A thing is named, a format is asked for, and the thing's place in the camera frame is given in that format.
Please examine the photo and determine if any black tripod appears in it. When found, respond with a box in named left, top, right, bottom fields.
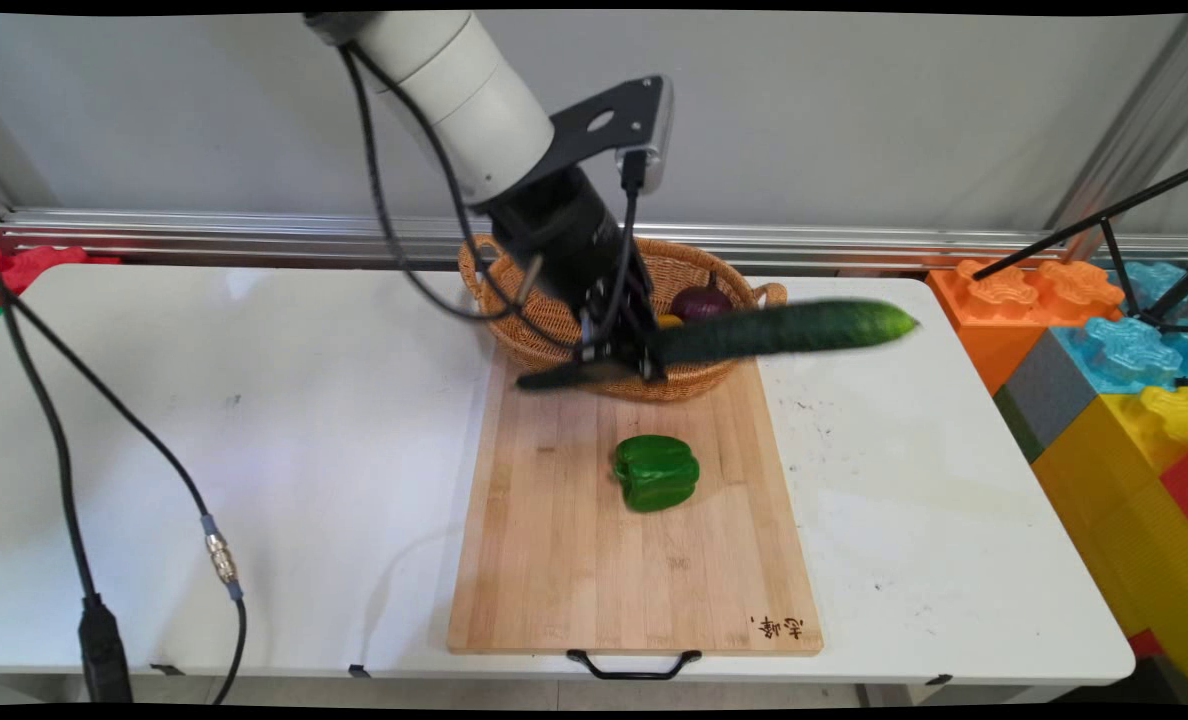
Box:
left=971, top=160, right=1188, bottom=337

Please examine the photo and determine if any long green cucumber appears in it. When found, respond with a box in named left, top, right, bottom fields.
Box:
left=515, top=298, right=921, bottom=392

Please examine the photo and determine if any yellow toy building block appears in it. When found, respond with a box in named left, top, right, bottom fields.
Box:
left=1031, top=384, right=1188, bottom=703

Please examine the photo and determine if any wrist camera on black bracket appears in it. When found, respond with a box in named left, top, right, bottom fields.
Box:
left=550, top=75, right=676, bottom=198

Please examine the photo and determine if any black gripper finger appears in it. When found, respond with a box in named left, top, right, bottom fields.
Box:
left=616, top=268, right=669, bottom=384
left=572, top=285, right=619, bottom=367

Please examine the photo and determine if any orange toy building block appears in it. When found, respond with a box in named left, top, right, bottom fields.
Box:
left=926, top=258, right=1126, bottom=397

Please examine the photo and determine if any aluminium rail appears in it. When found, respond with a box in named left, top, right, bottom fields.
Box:
left=0, top=207, right=1188, bottom=273

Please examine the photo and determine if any thick black cable with plug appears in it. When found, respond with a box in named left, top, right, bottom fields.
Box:
left=0, top=250, right=135, bottom=704

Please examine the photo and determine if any bamboo cutting board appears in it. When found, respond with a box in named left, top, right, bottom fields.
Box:
left=448, top=345, right=824, bottom=658

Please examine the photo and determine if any black cutting board handle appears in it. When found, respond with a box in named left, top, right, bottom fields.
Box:
left=565, top=649, right=704, bottom=682

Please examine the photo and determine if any black cable with metal connector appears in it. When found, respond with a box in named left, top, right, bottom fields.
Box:
left=0, top=268, right=249, bottom=705

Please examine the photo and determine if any red toy building block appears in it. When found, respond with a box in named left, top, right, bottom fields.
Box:
left=1160, top=446, right=1188, bottom=538

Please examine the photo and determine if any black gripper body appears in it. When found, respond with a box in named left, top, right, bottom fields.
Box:
left=482, top=165, right=655, bottom=331

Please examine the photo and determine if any purple eggplant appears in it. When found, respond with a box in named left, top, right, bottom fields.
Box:
left=669, top=282, right=736, bottom=324

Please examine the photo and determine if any woven wicker basket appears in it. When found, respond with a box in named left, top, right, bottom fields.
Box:
left=457, top=233, right=789, bottom=404

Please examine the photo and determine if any grey toy building block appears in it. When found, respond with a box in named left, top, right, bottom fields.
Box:
left=993, top=329, right=1099, bottom=464

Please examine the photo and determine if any blue toy building block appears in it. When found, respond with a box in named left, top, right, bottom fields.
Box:
left=1050, top=261, right=1188, bottom=395

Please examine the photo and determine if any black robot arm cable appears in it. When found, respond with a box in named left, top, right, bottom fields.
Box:
left=338, top=44, right=645, bottom=353

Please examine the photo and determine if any green bell pepper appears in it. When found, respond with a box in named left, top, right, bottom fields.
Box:
left=612, top=434, right=702, bottom=514

